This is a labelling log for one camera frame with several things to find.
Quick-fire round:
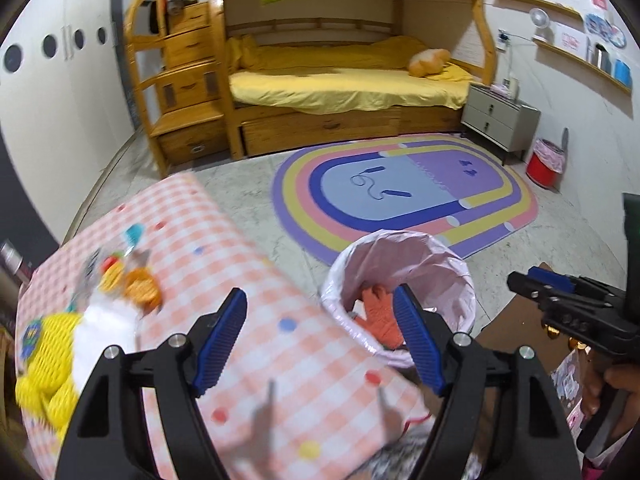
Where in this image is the orange plush toy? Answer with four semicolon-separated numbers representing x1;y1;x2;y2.
407;47;451;79

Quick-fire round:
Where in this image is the white soft wrapper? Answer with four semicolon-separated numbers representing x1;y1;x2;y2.
74;292;144;392

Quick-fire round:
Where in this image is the white picture card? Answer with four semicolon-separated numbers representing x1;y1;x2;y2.
554;22;589;61

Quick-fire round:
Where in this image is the wooden staircase with drawers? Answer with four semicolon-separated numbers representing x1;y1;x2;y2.
122;0;232;178

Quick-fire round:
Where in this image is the red bucket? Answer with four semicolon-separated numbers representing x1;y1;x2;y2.
525;138;569;192

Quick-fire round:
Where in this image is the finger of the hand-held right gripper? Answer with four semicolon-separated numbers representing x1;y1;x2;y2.
506;271;568;312
527;266;608;297

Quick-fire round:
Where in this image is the yellow and red small packet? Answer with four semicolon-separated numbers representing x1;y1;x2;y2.
99;255;127;287

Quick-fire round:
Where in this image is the grey nightstand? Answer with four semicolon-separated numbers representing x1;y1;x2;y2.
460;82;542;166

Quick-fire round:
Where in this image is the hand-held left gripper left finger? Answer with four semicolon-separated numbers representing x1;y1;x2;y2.
54;287;248;480

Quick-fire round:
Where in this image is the short wooden wall shelf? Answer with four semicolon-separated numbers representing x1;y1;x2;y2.
487;0;586;23

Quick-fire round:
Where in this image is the brown cardboard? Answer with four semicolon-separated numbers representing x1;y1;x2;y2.
472;262;596;377

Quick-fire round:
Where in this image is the pink checked tablecloth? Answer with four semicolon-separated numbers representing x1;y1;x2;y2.
15;172;437;480

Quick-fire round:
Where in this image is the rainbow oval rug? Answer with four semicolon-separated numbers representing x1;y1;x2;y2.
271;132;540;267

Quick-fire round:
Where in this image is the white wardrobe with round holes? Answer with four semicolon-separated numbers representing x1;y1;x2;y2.
0;10;137;243

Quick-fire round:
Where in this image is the wooden bunk bed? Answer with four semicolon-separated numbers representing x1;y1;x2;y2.
207;0;499;159

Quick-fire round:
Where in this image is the orange rubber glove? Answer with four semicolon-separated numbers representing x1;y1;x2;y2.
359;285;407;352

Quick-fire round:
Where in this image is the yellow bed sheet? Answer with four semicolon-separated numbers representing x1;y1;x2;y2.
225;35;477;114

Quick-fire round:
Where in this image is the pink printed box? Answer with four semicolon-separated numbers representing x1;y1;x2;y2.
549;349;590;429

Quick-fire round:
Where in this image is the blue round wall decoration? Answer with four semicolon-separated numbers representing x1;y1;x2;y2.
584;12;628;49

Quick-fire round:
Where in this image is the yellow foam net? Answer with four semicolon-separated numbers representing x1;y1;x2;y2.
14;310;90;442

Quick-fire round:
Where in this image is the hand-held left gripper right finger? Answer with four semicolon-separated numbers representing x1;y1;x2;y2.
393;284;583;480

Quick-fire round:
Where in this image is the person's right hand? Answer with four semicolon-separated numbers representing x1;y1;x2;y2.
581;350;640;416

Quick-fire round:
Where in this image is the long wooden wall shelf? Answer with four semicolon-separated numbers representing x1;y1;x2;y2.
532;37;633;97

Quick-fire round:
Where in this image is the white desk fan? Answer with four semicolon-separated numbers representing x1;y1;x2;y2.
528;7;554;44

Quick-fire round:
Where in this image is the orange snack packet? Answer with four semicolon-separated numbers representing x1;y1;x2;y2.
122;267;164;312

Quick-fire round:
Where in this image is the trash bin with pink bag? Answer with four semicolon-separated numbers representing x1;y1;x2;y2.
320;230;477;370

